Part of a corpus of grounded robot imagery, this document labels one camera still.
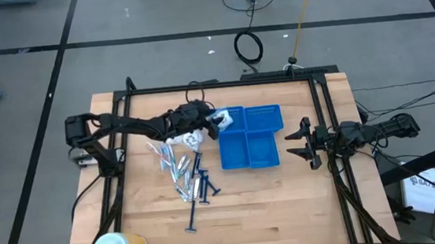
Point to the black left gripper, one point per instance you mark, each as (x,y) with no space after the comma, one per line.
(189,114)

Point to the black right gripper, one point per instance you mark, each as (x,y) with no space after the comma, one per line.
(327,139)

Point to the white toiletry packet clear wrap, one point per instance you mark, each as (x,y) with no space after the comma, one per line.
(193,141)
(175,140)
(222,118)

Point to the blue disposable razor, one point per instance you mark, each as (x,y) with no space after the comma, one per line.
(191,217)
(196,165)
(212,186)
(203,186)

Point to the small silver foil tube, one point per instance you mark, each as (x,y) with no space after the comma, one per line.
(180,193)
(182,161)
(196,188)
(185,168)
(187,180)

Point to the green toothbrush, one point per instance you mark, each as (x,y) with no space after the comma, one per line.
(172,165)

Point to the blue toothbrush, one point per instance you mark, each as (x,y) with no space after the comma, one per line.
(164,158)

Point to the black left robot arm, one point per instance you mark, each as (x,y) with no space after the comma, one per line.
(131,123)

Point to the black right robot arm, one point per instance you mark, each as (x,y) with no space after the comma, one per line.
(384,129)

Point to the black power strip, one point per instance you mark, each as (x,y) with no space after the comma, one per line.
(288,72)

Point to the black round stand foot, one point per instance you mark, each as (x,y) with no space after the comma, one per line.
(293,60)

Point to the black slanted beam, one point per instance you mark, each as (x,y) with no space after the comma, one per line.
(415,168)

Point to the white printed sign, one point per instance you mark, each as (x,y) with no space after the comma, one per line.
(421,195)

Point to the black aluminium table frame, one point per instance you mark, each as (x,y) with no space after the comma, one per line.
(218,85)

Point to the black curved corner bracket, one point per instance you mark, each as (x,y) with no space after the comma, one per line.
(130,84)

